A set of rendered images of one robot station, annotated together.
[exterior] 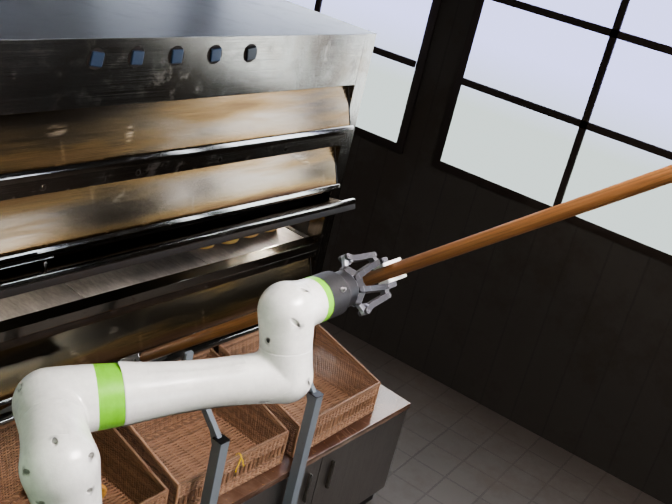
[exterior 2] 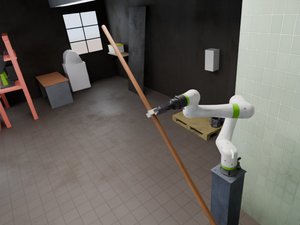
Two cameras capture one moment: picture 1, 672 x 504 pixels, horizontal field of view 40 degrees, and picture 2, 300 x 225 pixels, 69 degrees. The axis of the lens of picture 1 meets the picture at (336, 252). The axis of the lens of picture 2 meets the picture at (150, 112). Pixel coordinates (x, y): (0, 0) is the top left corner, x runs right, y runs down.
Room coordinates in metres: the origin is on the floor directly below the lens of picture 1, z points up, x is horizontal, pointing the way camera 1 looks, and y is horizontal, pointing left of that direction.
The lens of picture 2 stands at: (2.92, 0.45, 2.59)
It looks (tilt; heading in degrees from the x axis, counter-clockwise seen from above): 27 degrees down; 208
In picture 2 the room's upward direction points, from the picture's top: 7 degrees counter-clockwise
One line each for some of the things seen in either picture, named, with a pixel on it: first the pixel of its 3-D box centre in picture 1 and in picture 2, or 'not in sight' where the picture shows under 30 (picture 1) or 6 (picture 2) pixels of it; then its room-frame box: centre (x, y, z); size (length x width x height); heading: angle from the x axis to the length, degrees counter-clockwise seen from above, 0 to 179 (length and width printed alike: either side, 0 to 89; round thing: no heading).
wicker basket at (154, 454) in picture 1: (193, 426); not in sight; (2.80, 0.36, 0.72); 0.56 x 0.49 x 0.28; 145
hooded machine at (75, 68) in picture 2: not in sight; (75, 70); (-2.74, -5.36, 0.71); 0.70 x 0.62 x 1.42; 150
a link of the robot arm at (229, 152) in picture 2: not in sight; (228, 155); (1.34, 0.33, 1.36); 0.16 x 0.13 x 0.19; 27
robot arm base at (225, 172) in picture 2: not in sight; (232, 164); (1.30, 0.36, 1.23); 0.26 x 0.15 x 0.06; 150
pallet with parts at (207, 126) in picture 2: not in sight; (200, 117); (-1.38, -0.55, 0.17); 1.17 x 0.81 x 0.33; 60
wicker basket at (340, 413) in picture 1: (298, 378); not in sight; (3.29, 0.03, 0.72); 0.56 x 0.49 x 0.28; 147
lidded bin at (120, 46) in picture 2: not in sight; (116, 48); (-3.70, -4.12, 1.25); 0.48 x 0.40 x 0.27; 60
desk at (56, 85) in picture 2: not in sight; (54, 89); (-1.74, -5.48, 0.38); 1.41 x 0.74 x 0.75; 60
